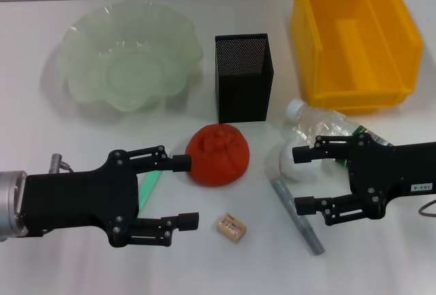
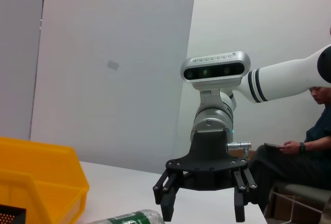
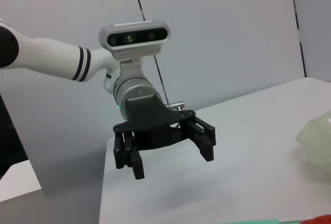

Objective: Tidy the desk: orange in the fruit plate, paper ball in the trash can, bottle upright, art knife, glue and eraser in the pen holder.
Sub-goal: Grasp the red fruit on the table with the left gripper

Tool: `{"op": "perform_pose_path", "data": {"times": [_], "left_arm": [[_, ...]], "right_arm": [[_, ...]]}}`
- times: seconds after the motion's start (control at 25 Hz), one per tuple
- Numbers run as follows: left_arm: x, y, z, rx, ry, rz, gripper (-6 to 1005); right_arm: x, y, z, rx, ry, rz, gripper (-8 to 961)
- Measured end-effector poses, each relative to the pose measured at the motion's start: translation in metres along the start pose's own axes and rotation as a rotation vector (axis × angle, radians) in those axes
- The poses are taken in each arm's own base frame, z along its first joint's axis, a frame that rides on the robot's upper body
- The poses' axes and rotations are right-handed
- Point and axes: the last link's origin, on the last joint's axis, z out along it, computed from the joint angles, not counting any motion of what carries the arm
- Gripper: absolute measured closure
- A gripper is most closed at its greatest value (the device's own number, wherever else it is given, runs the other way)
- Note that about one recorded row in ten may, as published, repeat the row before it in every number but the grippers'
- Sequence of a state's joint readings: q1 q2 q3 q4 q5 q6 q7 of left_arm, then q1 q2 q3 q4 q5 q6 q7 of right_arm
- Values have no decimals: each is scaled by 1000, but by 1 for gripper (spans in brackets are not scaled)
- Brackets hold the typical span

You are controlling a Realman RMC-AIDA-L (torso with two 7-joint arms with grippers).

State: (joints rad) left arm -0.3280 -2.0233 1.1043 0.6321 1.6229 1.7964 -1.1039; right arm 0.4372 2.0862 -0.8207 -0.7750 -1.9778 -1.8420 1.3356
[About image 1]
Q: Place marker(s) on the white paper ball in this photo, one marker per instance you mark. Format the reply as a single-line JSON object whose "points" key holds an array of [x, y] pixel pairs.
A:
{"points": [[299, 173]]}

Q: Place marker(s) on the yellow plastic bin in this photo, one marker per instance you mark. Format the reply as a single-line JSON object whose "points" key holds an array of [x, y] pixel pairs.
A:
{"points": [[357, 36]]}

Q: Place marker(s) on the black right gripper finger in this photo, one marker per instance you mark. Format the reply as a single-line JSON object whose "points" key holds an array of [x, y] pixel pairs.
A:
{"points": [[303, 154], [304, 206]]}

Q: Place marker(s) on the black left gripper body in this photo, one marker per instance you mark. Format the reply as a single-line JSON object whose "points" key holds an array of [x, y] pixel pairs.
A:
{"points": [[75, 199]]}

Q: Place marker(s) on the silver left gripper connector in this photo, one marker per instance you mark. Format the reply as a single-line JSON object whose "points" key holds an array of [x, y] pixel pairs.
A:
{"points": [[57, 163]]}

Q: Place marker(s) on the beige eraser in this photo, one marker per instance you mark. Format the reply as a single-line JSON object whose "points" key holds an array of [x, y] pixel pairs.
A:
{"points": [[231, 227]]}

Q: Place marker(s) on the grey marker pen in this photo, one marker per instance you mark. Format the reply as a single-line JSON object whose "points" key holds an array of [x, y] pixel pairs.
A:
{"points": [[282, 193]]}

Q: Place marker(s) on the clear green-label water bottle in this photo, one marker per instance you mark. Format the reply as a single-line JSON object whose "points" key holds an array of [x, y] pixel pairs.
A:
{"points": [[327, 123]]}

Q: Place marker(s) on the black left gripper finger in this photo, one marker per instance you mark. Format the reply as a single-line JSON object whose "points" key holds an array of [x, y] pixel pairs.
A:
{"points": [[182, 163], [187, 221]]}

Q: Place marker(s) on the green glass fruit plate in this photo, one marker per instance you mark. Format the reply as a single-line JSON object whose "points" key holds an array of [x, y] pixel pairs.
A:
{"points": [[129, 60]]}

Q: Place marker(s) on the black mesh pen holder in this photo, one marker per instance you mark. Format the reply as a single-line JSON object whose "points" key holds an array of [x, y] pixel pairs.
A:
{"points": [[243, 84]]}

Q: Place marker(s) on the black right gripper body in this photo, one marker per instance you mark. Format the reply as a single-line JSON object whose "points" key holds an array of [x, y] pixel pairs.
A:
{"points": [[391, 175]]}

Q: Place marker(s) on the green translucent pen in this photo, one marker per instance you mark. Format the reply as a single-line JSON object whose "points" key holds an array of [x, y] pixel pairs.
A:
{"points": [[148, 186]]}

